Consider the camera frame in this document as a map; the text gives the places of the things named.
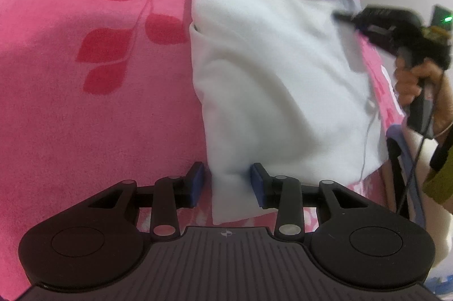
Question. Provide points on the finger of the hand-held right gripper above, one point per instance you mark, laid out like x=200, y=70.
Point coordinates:
x=348, y=19
x=378, y=37

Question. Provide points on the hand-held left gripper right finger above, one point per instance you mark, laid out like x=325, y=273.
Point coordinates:
x=256, y=186

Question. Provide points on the pink floral blanket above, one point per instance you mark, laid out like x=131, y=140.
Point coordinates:
x=88, y=92

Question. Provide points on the white hoodie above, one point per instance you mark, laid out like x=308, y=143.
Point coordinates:
x=265, y=74

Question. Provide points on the person's right hand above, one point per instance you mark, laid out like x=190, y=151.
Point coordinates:
x=407, y=85

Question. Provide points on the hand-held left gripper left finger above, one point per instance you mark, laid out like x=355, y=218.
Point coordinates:
x=196, y=184

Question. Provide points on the cream folded garment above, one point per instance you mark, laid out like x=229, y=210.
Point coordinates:
x=431, y=226

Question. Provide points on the person's right forearm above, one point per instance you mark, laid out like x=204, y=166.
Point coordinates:
x=440, y=180

